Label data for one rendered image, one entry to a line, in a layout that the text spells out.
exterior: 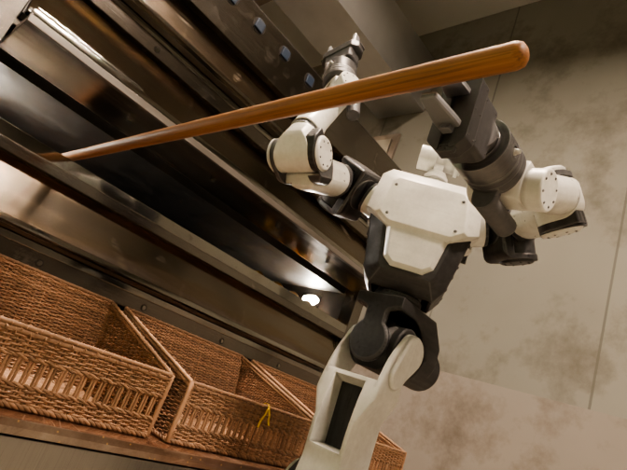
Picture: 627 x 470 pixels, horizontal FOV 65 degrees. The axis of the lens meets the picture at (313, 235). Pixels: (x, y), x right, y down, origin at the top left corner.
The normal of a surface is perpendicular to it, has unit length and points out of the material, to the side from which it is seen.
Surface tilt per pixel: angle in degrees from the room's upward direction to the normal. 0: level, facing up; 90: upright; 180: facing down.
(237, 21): 90
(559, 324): 90
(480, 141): 90
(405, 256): 90
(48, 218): 70
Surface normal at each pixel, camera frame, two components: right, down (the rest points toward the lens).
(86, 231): 0.80, -0.25
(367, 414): 0.56, 0.45
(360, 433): 0.73, 0.06
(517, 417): -0.62, -0.45
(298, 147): -0.45, -0.16
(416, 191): -0.12, -0.36
